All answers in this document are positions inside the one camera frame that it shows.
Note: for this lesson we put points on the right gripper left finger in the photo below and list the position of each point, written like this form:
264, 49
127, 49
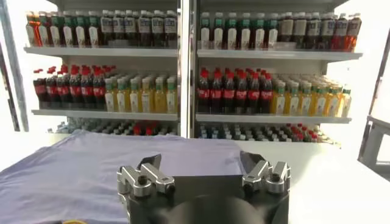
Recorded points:
134, 179

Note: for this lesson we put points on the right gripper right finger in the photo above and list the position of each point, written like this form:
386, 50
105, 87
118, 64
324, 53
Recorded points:
274, 179

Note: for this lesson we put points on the purple t-shirt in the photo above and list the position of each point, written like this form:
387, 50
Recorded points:
76, 170

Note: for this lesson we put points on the yellow juice bottle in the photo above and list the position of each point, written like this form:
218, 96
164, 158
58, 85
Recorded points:
320, 104
278, 103
109, 100
345, 105
333, 105
293, 104
134, 100
122, 100
159, 100
146, 100
171, 100
305, 104

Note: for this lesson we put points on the red cap cola bottle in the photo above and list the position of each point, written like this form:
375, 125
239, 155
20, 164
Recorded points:
63, 90
52, 90
75, 90
241, 94
203, 93
86, 90
99, 91
266, 95
253, 95
228, 93
216, 93
40, 89

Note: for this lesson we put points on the grey metal shelving rack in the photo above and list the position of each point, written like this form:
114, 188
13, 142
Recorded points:
100, 51
274, 55

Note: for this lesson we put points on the thin dark metal pole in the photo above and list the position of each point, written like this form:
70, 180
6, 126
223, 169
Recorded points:
7, 91
379, 73

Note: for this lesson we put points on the dark drink bottle beige label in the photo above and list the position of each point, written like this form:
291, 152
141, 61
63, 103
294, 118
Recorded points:
287, 27
300, 27

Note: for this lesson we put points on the dark drink bottle white label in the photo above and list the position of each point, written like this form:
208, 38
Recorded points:
118, 25
130, 25
170, 25
157, 25
106, 25
144, 25
314, 28
327, 28

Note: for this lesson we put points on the red drink bottle white label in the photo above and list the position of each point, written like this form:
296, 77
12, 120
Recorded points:
353, 29
340, 29

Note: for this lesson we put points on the red tea bottle white label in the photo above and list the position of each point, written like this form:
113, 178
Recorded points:
30, 35

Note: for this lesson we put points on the grey metal frame cart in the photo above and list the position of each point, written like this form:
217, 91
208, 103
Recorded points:
370, 143

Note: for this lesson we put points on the wide grey frame post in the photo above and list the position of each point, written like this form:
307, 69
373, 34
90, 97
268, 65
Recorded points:
13, 61

